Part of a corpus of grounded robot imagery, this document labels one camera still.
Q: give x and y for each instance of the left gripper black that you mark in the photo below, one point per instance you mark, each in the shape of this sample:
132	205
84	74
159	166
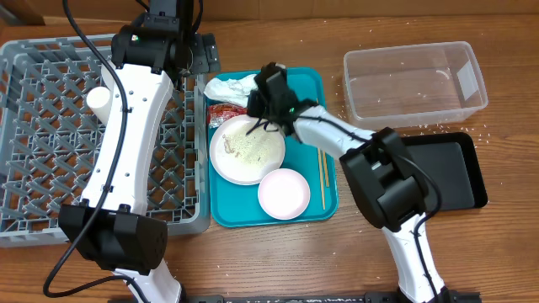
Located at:
205	55

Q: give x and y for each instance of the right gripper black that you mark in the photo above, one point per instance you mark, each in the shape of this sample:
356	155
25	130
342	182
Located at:
251	113

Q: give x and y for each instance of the white paper cup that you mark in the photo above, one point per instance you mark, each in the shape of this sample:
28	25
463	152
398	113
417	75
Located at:
99	101

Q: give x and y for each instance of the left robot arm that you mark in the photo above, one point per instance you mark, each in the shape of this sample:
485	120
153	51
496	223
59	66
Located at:
110	225

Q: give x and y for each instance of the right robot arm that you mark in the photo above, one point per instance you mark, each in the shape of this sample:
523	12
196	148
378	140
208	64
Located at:
388	187

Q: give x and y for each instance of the crumpled white paper napkin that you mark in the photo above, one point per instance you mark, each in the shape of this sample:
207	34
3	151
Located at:
231	91

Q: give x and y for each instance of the red snack wrapper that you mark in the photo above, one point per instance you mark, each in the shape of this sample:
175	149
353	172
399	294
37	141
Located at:
217	114

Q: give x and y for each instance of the large white dirty plate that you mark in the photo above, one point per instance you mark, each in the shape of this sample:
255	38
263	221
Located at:
243	155

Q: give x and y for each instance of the wooden chopstick left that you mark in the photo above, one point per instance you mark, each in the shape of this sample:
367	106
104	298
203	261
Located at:
321	178

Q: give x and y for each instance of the wooden chopstick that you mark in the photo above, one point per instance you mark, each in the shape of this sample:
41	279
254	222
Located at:
325	168
321	178

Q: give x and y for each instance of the wooden chopstick right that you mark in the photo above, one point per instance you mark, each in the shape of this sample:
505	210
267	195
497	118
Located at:
325	168

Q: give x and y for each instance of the small white plate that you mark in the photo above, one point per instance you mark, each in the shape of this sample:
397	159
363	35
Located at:
284	194

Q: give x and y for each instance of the clear plastic container bin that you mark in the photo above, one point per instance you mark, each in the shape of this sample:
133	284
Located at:
412	85

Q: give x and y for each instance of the grey plastic dish rack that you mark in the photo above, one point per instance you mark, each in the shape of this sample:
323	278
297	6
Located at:
50	142

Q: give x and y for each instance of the black plastic tray bin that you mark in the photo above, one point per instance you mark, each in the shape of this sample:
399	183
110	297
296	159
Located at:
451	160

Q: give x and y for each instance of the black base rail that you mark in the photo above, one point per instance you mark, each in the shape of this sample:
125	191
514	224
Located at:
369	297

